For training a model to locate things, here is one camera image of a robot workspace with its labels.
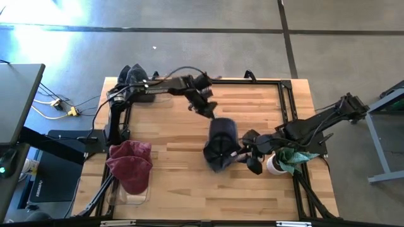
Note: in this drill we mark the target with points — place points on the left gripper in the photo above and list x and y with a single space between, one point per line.
199 96

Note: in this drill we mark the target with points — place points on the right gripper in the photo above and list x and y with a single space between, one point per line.
262 145

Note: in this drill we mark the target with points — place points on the blue denim cap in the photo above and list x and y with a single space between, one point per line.
221 142
123 75
137 74

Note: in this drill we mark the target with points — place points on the red denim cap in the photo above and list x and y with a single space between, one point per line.
129 148
132 176

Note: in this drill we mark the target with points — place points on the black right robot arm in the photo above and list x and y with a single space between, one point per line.
303 129

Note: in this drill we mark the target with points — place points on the green cloth with white cup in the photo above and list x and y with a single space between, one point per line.
276 167

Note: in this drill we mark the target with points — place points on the clear plastic bin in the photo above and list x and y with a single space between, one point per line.
164 101
142 199

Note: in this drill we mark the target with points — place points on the black table clamp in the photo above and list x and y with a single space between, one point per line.
250 75
155 75

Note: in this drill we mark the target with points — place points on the silver LED light bar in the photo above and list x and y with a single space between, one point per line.
118 224
293 224

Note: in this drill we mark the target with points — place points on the black overhead rig beam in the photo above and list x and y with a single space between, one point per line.
202 224

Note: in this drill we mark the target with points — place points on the black power plug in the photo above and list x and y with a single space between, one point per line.
57 104

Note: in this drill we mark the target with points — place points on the black diagonal rig strut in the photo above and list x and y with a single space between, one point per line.
50 145

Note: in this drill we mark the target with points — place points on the white paper cup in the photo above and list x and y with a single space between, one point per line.
31 167

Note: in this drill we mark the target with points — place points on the dark grey desk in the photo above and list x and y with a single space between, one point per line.
19 101

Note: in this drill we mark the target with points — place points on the person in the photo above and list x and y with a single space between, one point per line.
38 216

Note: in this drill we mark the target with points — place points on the black computer mouse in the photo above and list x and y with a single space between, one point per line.
6 164

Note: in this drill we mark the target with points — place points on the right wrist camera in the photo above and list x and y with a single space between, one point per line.
251 135

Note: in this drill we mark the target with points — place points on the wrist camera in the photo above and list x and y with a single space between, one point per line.
202 81
251 135

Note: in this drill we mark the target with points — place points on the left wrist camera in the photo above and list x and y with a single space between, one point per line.
202 81

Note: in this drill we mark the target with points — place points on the black aluminium table frame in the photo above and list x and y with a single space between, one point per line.
252 81

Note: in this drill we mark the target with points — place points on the grey metal table frame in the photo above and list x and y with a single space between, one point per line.
377 148

